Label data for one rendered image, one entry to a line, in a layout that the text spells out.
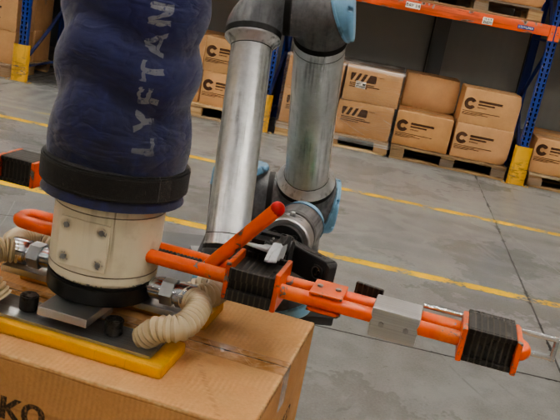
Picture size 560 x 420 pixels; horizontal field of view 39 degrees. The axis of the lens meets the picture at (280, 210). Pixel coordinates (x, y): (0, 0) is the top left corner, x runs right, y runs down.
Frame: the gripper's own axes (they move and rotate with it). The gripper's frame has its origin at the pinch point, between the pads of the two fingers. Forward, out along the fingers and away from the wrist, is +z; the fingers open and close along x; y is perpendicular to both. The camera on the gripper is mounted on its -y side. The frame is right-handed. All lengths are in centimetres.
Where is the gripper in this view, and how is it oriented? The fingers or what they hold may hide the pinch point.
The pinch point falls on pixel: (268, 281)
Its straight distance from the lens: 121.1
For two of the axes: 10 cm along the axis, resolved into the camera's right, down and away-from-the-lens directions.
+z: -2.2, 2.2, -9.5
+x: 1.8, -9.5, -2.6
